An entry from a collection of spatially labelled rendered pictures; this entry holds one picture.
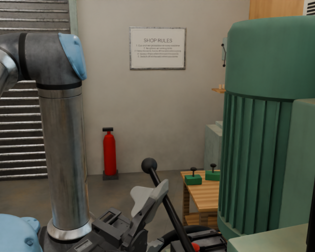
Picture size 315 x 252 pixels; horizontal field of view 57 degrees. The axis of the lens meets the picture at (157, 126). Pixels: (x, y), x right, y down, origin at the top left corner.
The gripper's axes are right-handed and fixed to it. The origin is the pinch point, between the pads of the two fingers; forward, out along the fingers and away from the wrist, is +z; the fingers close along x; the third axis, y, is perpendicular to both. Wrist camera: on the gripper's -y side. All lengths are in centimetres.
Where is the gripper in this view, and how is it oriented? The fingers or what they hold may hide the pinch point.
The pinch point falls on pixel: (168, 211)
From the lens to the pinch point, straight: 60.1
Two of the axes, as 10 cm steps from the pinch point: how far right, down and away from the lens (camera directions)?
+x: -0.5, 9.0, 4.2
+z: 5.5, -3.3, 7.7
